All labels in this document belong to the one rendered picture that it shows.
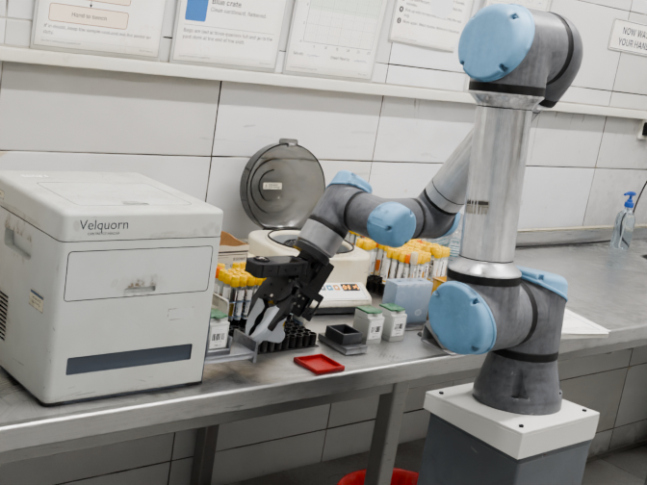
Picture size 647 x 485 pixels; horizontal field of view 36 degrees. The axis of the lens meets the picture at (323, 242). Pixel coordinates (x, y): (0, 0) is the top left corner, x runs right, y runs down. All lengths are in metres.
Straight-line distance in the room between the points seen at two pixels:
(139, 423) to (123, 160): 0.80
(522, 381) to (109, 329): 0.67
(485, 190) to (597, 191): 2.00
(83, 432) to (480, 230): 0.67
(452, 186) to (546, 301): 0.27
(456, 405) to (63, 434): 0.63
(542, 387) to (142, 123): 1.06
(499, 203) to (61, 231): 0.65
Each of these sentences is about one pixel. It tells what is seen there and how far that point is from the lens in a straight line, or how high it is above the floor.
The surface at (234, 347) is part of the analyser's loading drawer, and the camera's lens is 1.74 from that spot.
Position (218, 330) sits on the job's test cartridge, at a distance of 1.68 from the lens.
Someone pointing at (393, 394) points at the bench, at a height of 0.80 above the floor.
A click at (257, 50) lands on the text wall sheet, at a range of 2.36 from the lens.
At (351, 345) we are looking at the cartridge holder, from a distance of 1.93.
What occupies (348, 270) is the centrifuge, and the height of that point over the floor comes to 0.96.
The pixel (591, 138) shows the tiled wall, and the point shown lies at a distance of 3.41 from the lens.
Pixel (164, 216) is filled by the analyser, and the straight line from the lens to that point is 1.53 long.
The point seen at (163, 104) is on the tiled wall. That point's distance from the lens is 2.24.
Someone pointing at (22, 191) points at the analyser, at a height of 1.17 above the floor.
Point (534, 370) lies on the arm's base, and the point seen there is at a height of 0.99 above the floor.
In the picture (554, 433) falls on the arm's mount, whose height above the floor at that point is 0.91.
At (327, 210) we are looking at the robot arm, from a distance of 1.76.
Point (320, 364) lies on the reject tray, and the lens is 1.84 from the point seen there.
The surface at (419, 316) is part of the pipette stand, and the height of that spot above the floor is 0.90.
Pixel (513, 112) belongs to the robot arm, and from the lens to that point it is 1.52.
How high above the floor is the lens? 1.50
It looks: 13 degrees down
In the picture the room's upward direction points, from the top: 9 degrees clockwise
